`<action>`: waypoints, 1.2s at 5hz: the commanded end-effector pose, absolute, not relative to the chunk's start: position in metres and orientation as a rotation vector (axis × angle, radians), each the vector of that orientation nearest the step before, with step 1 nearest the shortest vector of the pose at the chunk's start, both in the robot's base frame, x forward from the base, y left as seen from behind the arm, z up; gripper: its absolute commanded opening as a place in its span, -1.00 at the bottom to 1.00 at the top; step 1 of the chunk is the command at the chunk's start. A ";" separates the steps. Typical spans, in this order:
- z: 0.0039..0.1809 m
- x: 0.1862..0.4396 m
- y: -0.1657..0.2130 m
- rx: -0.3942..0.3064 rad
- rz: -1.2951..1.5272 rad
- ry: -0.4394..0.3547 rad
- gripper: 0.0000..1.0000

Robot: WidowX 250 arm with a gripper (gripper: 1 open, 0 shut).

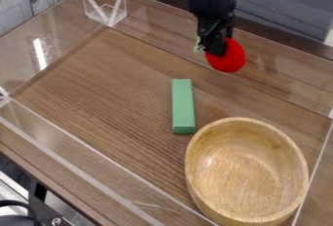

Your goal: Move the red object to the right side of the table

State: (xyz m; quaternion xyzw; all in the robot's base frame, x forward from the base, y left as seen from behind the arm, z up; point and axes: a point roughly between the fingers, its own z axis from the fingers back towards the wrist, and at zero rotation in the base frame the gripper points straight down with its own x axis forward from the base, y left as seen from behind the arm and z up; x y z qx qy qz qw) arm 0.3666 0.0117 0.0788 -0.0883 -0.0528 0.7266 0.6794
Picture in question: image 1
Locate green rectangular block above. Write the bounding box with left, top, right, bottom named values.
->
left=171, top=79, right=197, bottom=134

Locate black table clamp mount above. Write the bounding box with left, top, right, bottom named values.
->
left=28, top=182, right=74, bottom=226

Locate wooden bowl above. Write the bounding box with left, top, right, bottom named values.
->
left=185, top=117, right=309, bottom=226

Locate red plush strawberry toy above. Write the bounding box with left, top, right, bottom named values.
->
left=193, top=38, right=246, bottom=73

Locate clear acrylic tray wall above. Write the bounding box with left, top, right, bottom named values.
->
left=0, top=92, right=215, bottom=226

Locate clear acrylic corner bracket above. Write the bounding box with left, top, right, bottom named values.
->
left=82, top=0, right=127, bottom=27

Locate black cable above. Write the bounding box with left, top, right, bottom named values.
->
left=0, top=200, right=40, bottom=226

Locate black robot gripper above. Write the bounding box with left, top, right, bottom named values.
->
left=187, top=0, right=235, bottom=57

